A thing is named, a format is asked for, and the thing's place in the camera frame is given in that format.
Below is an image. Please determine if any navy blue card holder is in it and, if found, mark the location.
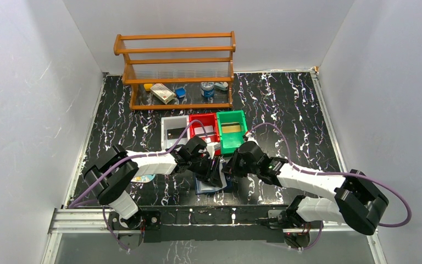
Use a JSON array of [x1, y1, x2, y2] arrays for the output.
[[193, 173, 232, 195]]

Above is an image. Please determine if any white plastic bin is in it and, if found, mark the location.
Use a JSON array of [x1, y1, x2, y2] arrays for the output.
[[161, 115, 189, 151]]

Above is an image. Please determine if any green plastic bin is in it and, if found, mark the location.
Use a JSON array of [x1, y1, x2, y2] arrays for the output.
[[216, 110, 248, 156]]

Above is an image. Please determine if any red plastic bin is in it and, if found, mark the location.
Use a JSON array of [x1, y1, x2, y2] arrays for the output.
[[188, 113, 221, 143]]

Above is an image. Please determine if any blue toothbrush blister pack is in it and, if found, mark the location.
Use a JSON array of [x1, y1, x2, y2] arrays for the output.
[[131, 174, 156, 184]]

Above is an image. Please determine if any wooden shelf rack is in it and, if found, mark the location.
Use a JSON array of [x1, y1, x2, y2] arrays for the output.
[[113, 31, 237, 111]]

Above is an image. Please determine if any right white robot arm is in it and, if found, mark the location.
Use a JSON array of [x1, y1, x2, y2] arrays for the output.
[[223, 141, 388, 235]]

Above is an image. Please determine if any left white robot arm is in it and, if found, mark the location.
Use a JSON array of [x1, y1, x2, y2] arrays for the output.
[[82, 136, 224, 229]]

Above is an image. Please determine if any black card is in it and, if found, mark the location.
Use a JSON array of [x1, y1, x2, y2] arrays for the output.
[[165, 128, 185, 143]]

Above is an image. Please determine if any white card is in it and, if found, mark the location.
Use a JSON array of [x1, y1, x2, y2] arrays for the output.
[[192, 125, 215, 138]]

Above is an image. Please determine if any gold card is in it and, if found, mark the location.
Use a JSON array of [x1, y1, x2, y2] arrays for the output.
[[220, 122, 242, 134]]

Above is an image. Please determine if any blue small cube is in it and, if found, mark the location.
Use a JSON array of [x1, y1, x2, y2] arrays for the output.
[[175, 87, 186, 100]]

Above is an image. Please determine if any white red small box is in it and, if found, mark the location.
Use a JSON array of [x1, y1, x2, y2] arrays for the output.
[[150, 83, 176, 105]]

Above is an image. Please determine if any blue round tin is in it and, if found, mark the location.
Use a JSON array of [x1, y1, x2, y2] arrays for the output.
[[200, 82, 215, 98]]

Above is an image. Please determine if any grey tape dispenser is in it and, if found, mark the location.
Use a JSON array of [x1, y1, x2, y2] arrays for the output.
[[214, 82, 229, 91]]

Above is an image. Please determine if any yellow small object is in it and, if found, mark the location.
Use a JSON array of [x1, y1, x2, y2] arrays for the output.
[[143, 84, 153, 91]]

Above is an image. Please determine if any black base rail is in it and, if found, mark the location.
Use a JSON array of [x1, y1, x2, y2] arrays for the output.
[[107, 203, 343, 252]]

